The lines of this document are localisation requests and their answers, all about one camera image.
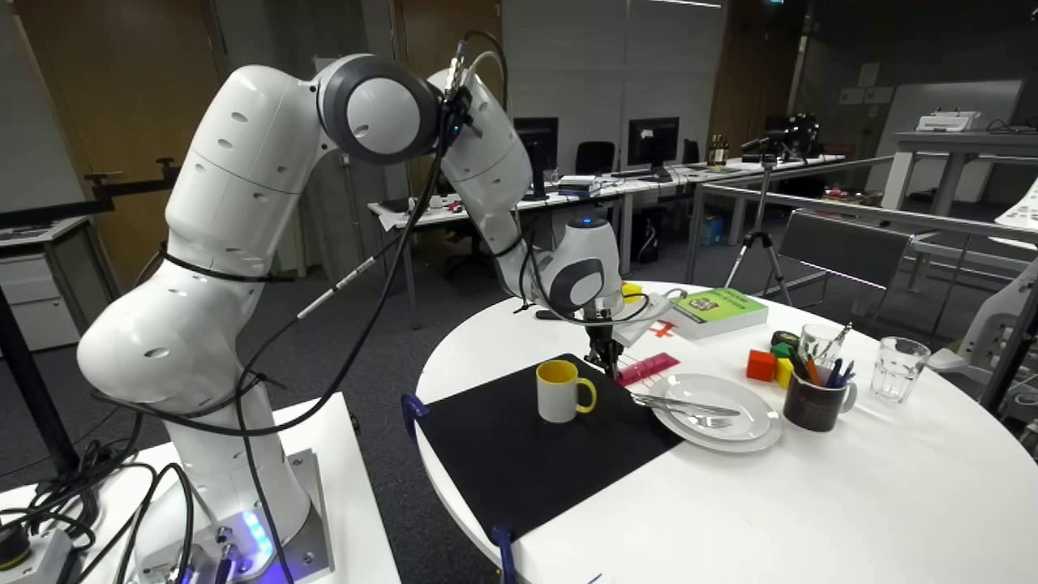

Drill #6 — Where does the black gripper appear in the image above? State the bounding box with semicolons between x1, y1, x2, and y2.
577;310;630;377

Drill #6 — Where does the white mug yellow inside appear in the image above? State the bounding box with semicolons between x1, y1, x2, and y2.
535;358;599;425

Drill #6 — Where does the silver knife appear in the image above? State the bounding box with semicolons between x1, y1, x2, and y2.
643;392;748;417

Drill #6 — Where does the silver fork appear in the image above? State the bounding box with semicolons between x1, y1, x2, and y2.
654;406;744;432

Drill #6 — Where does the green book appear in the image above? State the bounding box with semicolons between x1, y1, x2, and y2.
664;286;771;345

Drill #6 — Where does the black table mat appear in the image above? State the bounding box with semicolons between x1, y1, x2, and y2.
415;351;689;544

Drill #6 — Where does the orange-red cube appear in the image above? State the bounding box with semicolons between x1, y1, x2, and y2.
744;347;783;385

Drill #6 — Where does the white plate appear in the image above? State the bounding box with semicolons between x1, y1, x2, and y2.
647;368;788;457

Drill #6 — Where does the green cube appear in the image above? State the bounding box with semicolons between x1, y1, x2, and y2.
768;328;806;362

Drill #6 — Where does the long white desk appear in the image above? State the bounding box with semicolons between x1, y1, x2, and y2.
371;156;855;305

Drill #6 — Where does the blue clamp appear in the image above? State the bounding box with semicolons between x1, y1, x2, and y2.
398;389;433;432
486;523;522;584

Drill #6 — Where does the black pen cup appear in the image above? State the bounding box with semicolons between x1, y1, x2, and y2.
783;367;861;435

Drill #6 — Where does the black computer monitor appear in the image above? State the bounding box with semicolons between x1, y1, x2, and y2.
627;114;685;175
513;114;561;204

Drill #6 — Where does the white pen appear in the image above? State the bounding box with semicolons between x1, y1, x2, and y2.
817;319;857;368

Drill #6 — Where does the round white table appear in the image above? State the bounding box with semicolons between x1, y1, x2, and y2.
413;279;1038;584

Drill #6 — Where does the grey chair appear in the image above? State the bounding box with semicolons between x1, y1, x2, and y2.
771;206;918;321

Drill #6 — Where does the clear drinking glass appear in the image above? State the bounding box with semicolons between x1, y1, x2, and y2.
871;335;934;406

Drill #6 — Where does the grey high table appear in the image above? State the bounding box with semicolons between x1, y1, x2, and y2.
880;125;1038;214

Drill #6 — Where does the white flat box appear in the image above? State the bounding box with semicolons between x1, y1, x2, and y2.
915;108;985;137

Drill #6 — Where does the grey drawer cabinet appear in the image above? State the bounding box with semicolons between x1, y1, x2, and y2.
0;214;118;353

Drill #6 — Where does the white power strip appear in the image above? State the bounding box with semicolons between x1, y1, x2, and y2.
0;517;74;584

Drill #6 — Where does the camera tripod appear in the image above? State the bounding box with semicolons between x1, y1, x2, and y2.
722;149;808;305

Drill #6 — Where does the black camera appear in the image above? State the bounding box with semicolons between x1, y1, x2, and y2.
739;109;824;160

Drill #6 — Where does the grey metal frame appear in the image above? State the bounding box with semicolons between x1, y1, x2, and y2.
691;177;1038;286

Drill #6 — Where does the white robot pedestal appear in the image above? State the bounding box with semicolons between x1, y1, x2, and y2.
0;389;402;584

